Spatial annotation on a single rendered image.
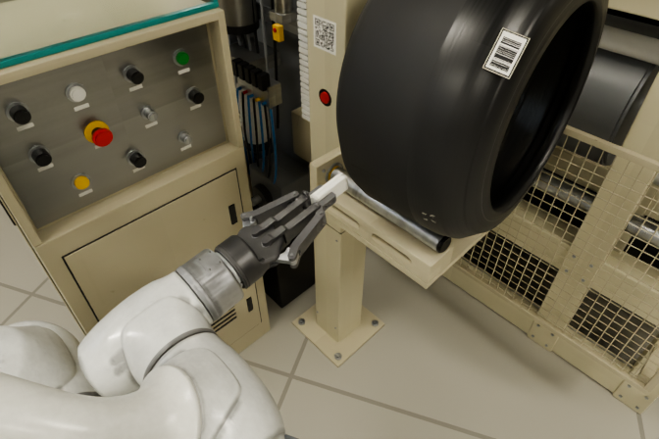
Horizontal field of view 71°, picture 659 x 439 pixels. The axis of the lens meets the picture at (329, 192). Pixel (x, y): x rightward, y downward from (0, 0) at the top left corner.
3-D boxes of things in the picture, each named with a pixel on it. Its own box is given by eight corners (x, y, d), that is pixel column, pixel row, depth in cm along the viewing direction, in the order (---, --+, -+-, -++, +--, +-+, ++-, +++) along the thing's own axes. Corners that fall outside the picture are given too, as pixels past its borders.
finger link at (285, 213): (260, 252, 70) (254, 247, 71) (313, 209, 75) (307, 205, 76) (255, 236, 67) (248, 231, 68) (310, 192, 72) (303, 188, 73)
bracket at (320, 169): (309, 193, 120) (308, 163, 113) (407, 133, 141) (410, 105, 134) (318, 199, 118) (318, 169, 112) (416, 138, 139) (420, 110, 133)
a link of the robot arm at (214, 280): (166, 259, 63) (202, 232, 65) (187, 294, 69) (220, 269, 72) (202, 299, 58) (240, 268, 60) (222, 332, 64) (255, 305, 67)
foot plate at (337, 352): (291, 323, 188) (291, 319, 187) (338, 286, 202) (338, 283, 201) (337, 367, 174) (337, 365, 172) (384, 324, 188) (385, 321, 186)
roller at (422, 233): (336, 161, 117) (340, 171, 121) (325, 172, 116) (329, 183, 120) (452, 232, 98) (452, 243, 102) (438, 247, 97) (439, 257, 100)
